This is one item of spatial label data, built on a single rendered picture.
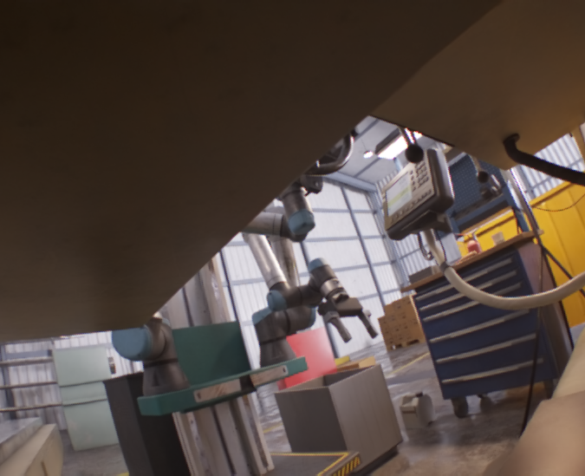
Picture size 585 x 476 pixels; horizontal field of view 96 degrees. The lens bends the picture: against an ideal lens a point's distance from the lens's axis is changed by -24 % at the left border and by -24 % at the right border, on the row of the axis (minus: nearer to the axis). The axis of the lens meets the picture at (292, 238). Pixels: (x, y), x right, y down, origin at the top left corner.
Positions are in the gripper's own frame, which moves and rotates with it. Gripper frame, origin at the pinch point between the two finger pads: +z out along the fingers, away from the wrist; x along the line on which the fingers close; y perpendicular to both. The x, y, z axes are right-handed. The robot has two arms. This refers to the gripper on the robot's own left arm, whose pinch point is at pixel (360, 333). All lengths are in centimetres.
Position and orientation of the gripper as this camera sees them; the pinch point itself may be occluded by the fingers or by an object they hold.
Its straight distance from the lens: 111.6
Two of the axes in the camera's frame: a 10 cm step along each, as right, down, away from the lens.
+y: 4.9, -7.3, -4.7
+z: 4.1, 6.7, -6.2
